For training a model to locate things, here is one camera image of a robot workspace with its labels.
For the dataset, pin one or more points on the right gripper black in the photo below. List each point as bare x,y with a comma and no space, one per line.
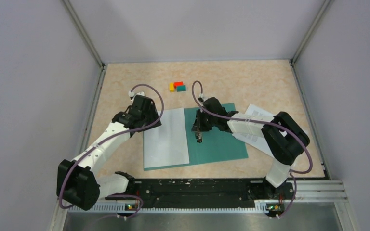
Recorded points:
198,125

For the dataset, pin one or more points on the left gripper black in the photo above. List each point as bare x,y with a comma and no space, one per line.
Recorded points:
152,112

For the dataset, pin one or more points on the silver folder clip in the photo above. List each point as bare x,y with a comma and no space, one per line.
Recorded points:
198,136

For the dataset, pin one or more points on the green file folder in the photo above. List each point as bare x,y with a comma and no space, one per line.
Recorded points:
217,146

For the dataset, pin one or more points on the printed white paper sheet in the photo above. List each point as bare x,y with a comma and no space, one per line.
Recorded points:
284,138

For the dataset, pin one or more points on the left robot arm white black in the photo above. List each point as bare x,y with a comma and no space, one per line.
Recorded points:
77,181

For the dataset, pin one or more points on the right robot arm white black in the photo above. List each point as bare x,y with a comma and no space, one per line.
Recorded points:
278,172

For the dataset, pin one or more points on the teal block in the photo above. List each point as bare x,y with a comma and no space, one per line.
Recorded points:
181,88

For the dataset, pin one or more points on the red block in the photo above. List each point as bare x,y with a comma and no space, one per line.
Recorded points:
176,84

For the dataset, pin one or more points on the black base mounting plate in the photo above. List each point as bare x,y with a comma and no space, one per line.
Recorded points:
207,193

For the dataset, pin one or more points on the left aluminium corner post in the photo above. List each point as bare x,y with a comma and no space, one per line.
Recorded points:
82,32

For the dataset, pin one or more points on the aluminium corner post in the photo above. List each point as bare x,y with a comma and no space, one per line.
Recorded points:
82,32
311,31

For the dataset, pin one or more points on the aluminium frame rail front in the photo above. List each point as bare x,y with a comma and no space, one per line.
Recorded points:
305,191

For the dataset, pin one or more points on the right aluminium corner post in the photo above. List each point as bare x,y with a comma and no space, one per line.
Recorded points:
311,31

